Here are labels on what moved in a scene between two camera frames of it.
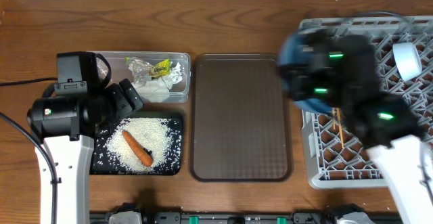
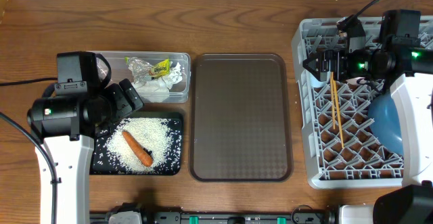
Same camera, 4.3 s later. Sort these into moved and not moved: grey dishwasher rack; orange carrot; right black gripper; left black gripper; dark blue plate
Moved: right black gripper; dark blue plate
Not moved: grey dishwasher rack; left black gripper; orange carrot
